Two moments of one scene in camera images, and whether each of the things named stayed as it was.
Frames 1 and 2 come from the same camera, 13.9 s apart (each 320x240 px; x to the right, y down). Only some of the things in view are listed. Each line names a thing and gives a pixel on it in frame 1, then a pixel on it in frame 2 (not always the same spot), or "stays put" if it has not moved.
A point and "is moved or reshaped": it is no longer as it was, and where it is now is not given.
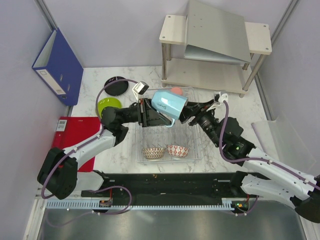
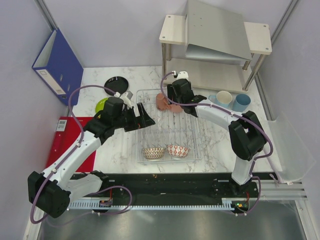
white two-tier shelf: x=228 y=76 stays put
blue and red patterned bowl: x=177 y=151 stays put
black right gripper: x=194 y=109 to x=170 y=92
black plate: x=117 y=88 stays put
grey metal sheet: x=214 y=33 stays put
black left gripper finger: x=151 y=106 to x=145 y=119
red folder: x=72 y=130 stays put
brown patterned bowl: x=154 y=153 stays put
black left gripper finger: x=154 y=118 to x=132 y=127
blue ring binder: x=57 y=67 stays put
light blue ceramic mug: x=169 y=103 is moved or reshaped
